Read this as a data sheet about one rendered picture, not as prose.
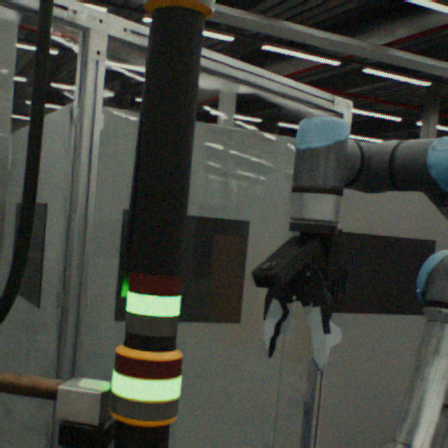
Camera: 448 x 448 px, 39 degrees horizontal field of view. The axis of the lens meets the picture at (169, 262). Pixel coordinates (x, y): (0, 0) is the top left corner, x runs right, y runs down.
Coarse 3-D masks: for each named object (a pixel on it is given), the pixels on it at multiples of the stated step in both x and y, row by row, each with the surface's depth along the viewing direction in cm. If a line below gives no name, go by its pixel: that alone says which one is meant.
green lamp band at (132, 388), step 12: (120, 384) 39; (132, 384) 39; (144, 384) 39; (156, 384) 39; (168, 384) 39; (180, 384) 41; (132, 396) 39; (144, 396) 39; (156, 396) 39; (168, 396) 39
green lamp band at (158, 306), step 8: (128, 296) 40; (136, 296) 39; (144, 296) 39; (128, 304) 40; (136, 304) 39; (144, 304) 39; (152, 304) 39; (160, 304) 39; (168, 304) 39; (176, 304) 40; (136, 312) 39; (144, 312) 39; (152, 312) 39; (160, 312) 39; (168, 312) 39; (176, 312) 40
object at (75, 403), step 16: (64, 384) 41; (112, 384) 43; (64, 400) 41; (80, 400) 40; (96, 400) 40; (64, 416) 41; (80, 416) 40; (96, 416) 40; (112, 416) 43; (64, 432) 40; (80, 432) 40; (96, 432) 40; (112, 432) 42
